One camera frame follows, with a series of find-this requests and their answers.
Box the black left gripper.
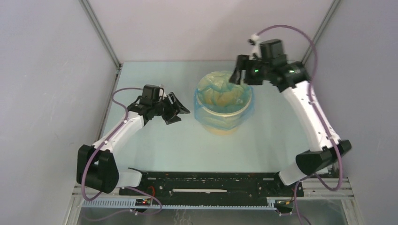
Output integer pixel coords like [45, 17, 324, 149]
[153, 93, 190, 125]

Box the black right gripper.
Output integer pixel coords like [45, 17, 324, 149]
[229, 54, 271, 86]

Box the blue plastic trash bag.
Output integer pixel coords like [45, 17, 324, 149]
[193, 71, 255, 124]

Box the yellow printed trash bin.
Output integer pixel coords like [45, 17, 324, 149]
[200, 120, 241, 135]

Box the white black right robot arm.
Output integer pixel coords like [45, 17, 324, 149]
[229, 35, 352, 196]

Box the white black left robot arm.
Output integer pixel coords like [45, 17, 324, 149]
[76, 84, 190, 195]

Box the small lit circuit board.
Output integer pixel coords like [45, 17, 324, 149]
[135, 199, 152, 207]

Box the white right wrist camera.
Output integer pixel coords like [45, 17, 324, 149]
[248, 34, 261, 60]

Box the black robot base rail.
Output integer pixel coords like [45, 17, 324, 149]
[137, 171, 304, 207]

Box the aluminium corner frame right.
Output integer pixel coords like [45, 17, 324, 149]
[301, 0, 342, 64]

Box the aluminium corner frame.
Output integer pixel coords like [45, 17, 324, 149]
[301, 0, 342, 64]
[79, 0, 122, 70]

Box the aluminium corner frame left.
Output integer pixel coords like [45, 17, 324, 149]
[79, 0, 122, 70]

